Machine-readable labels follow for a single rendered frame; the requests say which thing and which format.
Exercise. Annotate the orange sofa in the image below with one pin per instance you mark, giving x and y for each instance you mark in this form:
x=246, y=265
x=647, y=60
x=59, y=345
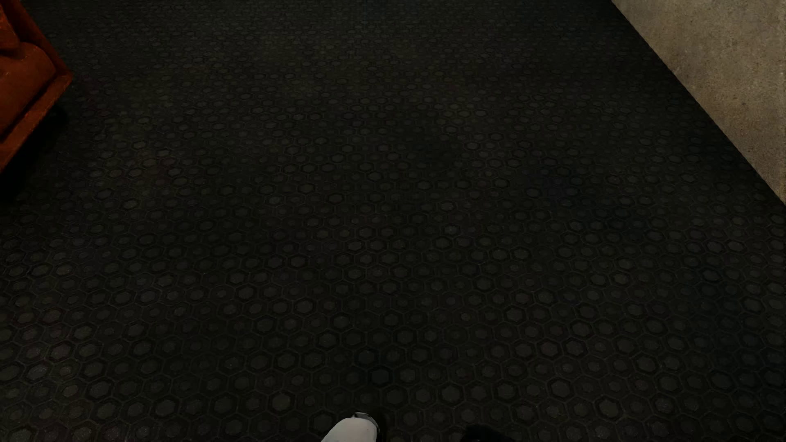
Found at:
x=23, y=80

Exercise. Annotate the dark hexagon patterned rug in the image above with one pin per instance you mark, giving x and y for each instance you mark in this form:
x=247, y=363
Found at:
x=393, y=233

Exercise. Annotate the white robot left leg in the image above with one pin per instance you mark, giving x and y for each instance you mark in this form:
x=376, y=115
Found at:
x=353, y=430

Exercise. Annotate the black robot right foot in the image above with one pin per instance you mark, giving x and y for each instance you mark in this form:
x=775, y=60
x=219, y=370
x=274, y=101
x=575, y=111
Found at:
x=485, y=434

